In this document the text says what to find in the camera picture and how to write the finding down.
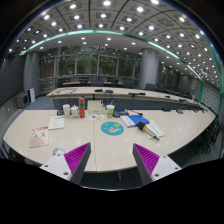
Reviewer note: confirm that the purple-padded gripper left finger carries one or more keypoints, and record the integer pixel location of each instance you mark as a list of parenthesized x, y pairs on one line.
[(71, 165)]

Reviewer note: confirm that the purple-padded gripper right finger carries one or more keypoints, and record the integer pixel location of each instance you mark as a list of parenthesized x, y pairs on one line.
[(151, 166)]

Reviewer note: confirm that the yellow black handheld tool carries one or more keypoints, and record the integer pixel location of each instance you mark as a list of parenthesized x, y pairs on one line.
[(145, 129)]

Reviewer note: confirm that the white notepad right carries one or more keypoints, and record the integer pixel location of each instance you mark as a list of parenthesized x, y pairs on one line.
[(153, 127)]

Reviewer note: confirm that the red illustrated booklet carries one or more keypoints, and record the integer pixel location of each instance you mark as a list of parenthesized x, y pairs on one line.
[(39, 137)]

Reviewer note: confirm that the white paper booklet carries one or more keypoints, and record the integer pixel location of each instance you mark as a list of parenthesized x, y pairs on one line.
[(56, 122)]

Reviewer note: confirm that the white book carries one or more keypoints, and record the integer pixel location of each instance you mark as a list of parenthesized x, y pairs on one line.
[(128, 122)]

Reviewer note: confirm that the colourful leaflet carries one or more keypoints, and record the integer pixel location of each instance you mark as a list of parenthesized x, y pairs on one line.
[(95, 117)]

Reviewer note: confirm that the blue folder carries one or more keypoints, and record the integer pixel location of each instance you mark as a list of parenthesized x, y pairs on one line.
[(138, 118)]

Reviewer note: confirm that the white lidded mug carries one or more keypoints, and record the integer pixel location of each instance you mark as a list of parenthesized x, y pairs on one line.
[(74, 111)]

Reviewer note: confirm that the white paper cup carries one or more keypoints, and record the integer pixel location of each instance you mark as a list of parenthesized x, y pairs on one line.
[(66, 109)]

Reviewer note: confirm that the beige box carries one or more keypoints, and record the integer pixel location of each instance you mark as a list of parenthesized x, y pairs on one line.
[(95, 107)]

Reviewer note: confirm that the red water bottle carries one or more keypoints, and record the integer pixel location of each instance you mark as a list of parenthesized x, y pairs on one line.
[(82, 107)]

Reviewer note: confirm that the green-sleeved paper cup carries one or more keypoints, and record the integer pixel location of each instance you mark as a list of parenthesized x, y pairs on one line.
[(110, 110)]

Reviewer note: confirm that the long beige conference table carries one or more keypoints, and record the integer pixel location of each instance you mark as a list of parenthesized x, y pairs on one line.
[(128, 98)]

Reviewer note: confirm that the white cabinet unit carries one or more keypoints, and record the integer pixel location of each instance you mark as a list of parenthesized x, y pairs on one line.
[(31, 94)]

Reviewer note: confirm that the grey round pillar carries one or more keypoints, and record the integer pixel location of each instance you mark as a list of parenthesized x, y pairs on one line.
[(148, 67)]

